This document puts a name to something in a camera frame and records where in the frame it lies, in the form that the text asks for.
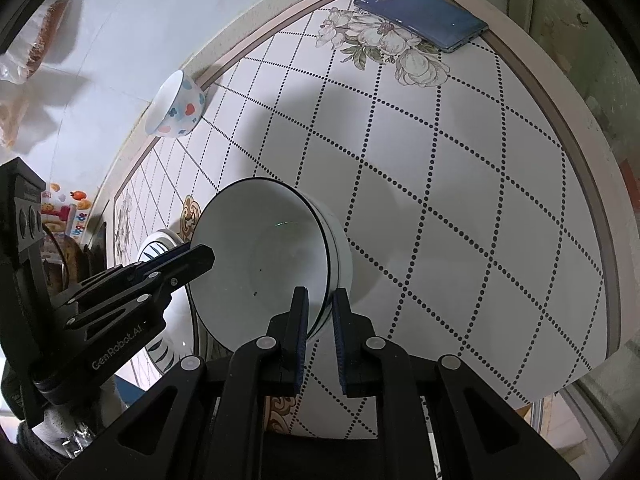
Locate blue smartphone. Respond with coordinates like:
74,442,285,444
353,0,490,55

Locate white bowl dark rim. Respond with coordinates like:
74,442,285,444
187,177,354,354

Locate white bowl heart pattern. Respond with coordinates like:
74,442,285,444
145,70,205,139

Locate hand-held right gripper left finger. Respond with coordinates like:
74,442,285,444
55,286,311,480

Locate colourful wall sticker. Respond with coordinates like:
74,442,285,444
40,182,94,242

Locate clear plastic bag pale contents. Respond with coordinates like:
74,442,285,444
0,52,33,150

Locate clear plastic bag red contents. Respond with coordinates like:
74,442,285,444
20,0,83,81

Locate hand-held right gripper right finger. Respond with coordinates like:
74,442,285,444
332,287,581,480

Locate diamond pattern floral tablecloth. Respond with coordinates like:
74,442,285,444
112,0,624,442

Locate white plate dark stripes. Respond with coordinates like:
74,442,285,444
136,229,202,377

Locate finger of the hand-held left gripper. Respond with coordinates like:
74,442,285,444
65,242,194,302
66,244,216,332

